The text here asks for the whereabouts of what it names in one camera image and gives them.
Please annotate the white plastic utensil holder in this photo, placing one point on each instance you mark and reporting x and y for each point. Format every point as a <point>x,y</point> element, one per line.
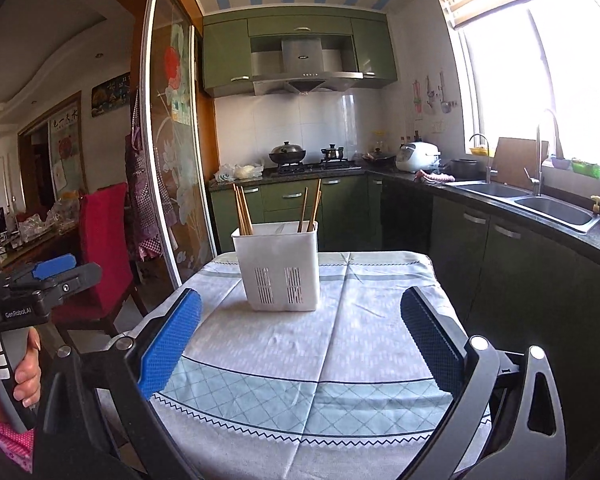
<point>278,263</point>

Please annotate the green kitchen cabinets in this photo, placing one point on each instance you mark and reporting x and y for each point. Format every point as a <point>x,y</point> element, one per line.
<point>512,276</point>

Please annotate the patterned grey tablecloth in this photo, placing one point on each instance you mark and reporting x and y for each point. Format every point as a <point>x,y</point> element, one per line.
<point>340,392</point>

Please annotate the wooden chopstick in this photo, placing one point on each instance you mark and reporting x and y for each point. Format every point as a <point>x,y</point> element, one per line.
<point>240,217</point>
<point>243,212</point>
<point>246,212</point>

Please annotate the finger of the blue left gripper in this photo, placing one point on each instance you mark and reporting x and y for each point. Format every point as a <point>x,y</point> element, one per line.
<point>47,269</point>

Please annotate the wooden cutting board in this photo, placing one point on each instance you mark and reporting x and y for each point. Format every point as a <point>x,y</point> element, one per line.
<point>510,157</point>

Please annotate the steel sink basin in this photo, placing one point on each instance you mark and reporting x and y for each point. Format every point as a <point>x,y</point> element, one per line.
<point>549,208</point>

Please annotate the white plastic bags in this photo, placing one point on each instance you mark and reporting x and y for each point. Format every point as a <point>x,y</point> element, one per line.
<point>232,173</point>

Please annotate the small chrome faucet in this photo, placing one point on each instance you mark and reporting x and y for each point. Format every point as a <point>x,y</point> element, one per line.
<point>484,150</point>

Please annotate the chrome sink faucet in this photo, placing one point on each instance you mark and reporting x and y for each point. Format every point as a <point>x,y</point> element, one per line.
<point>542,149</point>

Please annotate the red-tipped chopstick left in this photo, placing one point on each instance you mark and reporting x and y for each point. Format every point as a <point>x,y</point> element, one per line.
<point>318,187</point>

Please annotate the steel range hood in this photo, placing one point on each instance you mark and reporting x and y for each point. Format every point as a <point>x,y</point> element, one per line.
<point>303,64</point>

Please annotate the red chair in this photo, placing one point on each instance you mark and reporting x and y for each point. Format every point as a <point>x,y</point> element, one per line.
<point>102,237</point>

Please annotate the pink dish cloth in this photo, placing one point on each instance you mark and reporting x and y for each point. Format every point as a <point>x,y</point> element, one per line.
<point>422,176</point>

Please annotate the person's left hand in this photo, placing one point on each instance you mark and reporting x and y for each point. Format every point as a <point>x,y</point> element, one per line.
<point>28,374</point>

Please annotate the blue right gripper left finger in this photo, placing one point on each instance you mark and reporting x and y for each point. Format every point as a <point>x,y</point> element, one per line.
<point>163,340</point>

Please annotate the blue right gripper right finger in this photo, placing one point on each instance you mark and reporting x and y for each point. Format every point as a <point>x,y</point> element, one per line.
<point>435,338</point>

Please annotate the white rice cooker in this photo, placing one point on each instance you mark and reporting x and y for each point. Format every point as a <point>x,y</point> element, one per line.
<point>417,156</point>

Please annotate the wooden chopstick middle single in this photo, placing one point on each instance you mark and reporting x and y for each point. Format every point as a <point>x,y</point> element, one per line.
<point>303,209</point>

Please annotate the red-tipped chopstick middle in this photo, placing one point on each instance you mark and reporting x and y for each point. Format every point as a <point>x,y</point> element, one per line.
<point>316,209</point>

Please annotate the small steel pot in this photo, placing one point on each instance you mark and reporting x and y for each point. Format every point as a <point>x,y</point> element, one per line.
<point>333,153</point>

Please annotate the glass sliding door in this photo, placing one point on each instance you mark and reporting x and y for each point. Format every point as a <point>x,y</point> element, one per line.
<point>169,122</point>

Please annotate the red-tipped chopstick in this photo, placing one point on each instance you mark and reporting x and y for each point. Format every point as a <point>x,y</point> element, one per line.
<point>318,187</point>
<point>316,209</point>

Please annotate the black wok with lid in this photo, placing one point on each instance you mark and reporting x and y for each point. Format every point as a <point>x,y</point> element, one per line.
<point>287,154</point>

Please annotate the wooden chopstick far left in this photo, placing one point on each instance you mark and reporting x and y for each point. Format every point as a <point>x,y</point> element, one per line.
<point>240,217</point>

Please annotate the pink patterned left sleeve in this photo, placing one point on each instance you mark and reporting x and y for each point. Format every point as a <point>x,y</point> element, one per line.
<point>17,447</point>

